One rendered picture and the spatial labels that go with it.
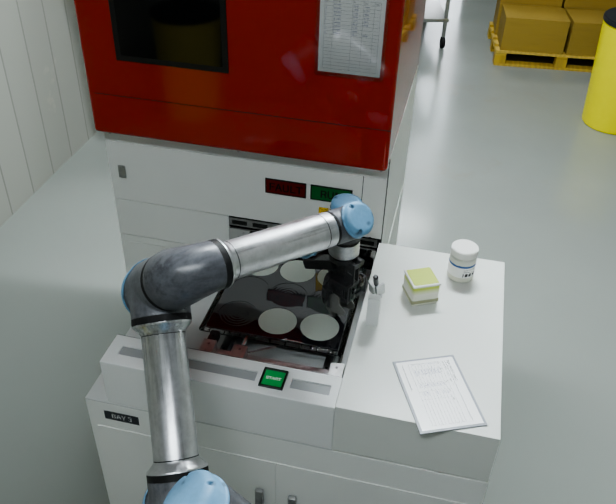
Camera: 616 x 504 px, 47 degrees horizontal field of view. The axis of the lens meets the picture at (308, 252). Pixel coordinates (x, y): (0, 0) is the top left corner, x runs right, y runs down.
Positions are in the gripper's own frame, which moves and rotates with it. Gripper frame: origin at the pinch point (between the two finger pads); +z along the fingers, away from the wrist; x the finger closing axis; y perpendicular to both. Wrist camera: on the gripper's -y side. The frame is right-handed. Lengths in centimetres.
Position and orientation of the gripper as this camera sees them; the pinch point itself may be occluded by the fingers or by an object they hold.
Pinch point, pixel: (333, 310)
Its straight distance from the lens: 186.6
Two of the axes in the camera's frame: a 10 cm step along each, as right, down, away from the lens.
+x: 6.9, -4.2, 5.9
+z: -0.3, 8.0, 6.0
